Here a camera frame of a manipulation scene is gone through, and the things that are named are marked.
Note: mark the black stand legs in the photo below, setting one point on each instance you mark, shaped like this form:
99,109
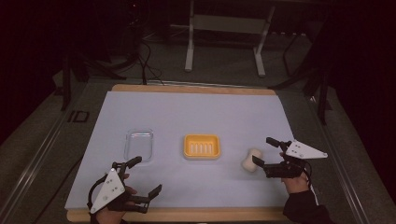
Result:
70,74
320,84

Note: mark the white soap bar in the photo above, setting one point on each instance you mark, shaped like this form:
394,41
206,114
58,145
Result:
251,160

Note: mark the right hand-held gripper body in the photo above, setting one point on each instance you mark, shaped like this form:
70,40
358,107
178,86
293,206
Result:
303,151

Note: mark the metal floor rail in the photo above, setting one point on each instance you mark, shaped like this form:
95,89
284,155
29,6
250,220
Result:
339,161
34,161

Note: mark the white metal stand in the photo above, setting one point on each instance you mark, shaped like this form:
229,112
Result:
229,24

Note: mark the person's left hand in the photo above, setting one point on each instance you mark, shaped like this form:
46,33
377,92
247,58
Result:
109,215

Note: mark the person's right hand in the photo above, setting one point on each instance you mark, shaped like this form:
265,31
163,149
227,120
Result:
295,184

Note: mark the yellow soap dish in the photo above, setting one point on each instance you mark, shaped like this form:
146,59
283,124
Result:
201,146

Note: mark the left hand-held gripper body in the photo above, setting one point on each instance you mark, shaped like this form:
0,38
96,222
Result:
108,188

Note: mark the light blue table mat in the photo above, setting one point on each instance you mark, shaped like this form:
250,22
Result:
186,109

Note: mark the clear plastic tray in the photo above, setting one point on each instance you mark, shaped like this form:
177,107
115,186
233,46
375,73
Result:
139,144

